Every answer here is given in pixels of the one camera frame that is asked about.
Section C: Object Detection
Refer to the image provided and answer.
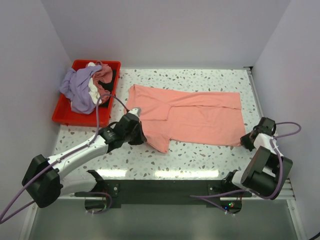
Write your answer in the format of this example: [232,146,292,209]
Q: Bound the aluminium frame rail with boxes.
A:
[20,67,307,240]

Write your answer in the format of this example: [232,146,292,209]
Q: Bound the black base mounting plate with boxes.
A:
[75,180,244,214]

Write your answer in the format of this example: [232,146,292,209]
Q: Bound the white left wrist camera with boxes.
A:
[128,107,141,118]

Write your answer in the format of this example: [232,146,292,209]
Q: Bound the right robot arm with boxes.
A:
[222,117,293,200]

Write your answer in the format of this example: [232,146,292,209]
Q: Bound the salmon pink t shirt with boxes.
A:
[126,84,246,153]

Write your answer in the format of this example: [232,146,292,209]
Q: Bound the white t shirt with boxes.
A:
[88,76,103,105]

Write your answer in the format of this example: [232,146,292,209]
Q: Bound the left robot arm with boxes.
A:
[22,107,147,208]

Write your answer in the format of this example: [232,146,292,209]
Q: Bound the black t shirt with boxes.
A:
[94,67,117,108]

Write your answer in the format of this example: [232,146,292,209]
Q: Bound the red plastic bin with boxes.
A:
[52,60,121,127]

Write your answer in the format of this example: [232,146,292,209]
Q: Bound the lavender t shirt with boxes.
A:
[59,65,102,115]

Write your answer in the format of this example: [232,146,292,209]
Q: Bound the dusty rose t shirt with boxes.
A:
[93,61,114,96]

